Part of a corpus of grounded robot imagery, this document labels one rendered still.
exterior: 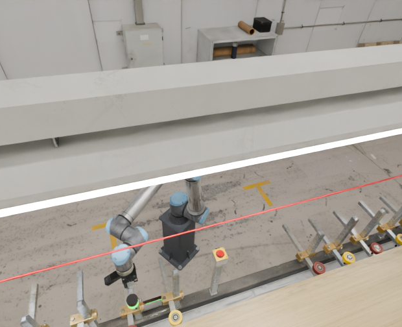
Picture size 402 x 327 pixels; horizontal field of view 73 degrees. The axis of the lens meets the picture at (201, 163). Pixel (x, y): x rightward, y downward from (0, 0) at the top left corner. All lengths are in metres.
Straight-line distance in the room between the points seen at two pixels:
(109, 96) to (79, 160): 0.10
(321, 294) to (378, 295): 0.37
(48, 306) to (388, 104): 2.89
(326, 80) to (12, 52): 3.41
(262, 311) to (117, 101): 1.67
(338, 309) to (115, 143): 1.83
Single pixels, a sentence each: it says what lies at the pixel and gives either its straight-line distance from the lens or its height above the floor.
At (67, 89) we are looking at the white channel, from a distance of 0.39.
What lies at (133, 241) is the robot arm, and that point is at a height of 1.37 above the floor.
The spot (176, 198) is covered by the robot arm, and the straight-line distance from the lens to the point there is 2.29.
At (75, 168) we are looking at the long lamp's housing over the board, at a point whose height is 2.37.
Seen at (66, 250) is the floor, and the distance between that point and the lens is 3.26.
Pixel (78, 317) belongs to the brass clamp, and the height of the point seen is 0.97.
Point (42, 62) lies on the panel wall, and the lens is 3.66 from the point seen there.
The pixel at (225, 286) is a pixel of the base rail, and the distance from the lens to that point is 2.11.
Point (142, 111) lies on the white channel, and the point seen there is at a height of 2.43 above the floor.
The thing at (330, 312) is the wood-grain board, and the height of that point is 0.90.
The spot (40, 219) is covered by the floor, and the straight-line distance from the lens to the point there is 3.61.
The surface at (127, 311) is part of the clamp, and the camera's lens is 1.89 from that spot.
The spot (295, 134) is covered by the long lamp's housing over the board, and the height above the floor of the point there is 2.36.
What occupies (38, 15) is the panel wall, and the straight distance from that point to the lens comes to 3.50.
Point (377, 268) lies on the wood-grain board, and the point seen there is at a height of 0.90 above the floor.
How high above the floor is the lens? 2.63
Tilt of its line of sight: 43 degrees down
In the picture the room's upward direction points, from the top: 4 degrees clockwise
